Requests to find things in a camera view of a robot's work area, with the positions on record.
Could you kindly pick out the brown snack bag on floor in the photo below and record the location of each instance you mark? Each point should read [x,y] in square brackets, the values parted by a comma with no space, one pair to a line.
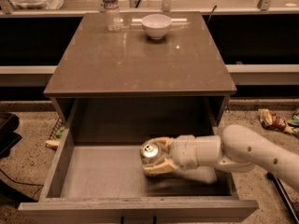
[273,121]

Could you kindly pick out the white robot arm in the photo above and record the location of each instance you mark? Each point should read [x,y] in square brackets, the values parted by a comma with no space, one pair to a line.
[237,150]

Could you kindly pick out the brown cabinet with counter top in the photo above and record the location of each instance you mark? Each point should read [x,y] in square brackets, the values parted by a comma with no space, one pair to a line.
[124,88]

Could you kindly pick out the black bar on floor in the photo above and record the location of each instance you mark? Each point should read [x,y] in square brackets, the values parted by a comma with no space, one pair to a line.
[292,207]

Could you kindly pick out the green snack bag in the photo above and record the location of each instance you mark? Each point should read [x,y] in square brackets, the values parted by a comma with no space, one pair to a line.
[293,122]

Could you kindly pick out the black drawer handle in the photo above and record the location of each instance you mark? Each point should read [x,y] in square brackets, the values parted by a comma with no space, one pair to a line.
[145,220]

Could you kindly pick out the open grey top drawer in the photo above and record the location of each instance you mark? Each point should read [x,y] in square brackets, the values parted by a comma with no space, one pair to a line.
[99,184]

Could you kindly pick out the clear plastic water bottle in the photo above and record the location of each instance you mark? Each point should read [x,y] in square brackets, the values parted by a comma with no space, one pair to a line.
[113,17]

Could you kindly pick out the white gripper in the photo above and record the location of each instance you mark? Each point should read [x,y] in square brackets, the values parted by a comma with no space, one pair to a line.
[183,152]

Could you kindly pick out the silver 7up soda can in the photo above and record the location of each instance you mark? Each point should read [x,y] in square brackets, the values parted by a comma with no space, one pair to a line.
[149,153]

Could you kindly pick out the black office chair base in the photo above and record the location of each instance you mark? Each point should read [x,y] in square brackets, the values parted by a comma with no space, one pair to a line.
[8,137]

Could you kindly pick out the white ceramic bowl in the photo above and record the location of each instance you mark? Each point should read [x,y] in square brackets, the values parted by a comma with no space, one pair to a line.
[156,26]

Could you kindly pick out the wire basket with items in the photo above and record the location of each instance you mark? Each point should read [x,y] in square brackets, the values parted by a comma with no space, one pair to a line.
[55,136]

